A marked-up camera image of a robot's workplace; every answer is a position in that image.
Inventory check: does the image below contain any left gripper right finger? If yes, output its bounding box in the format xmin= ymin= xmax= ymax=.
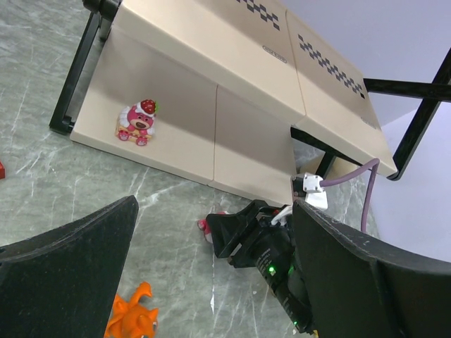
xmin=292 ymin=201 xmax=450 ymax=337

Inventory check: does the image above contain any red cardboard box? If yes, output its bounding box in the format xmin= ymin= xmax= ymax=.
xmin=0 ymin=162 xmax=6 ymax=180

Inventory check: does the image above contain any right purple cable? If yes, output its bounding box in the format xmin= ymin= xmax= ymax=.
xmin=322 ymin=158 xmax=381 ymax=233

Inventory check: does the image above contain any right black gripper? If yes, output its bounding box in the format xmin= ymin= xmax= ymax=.
xmin=206 ymin=200 xmax=295 ymax=282

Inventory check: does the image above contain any beige three-tier shelf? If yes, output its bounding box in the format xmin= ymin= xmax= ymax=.
xmin=49 ymin=1 xmax=450 ymax=204

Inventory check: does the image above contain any orange fox toy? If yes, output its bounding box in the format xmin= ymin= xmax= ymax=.
xmin=104 ymin=282 xmax=159 ymax=338

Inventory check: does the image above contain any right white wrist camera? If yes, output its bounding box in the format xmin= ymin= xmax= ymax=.
xmin=291 ymin=173 xmax=328 ymax=211

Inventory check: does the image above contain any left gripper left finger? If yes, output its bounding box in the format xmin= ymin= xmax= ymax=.
xmin=1 ymin=196 xmax=139 ymax=337

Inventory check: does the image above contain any strawberry cake slice toy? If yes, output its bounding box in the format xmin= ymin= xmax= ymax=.
xmin=116 ymin=99 xmax=159 ymax=146

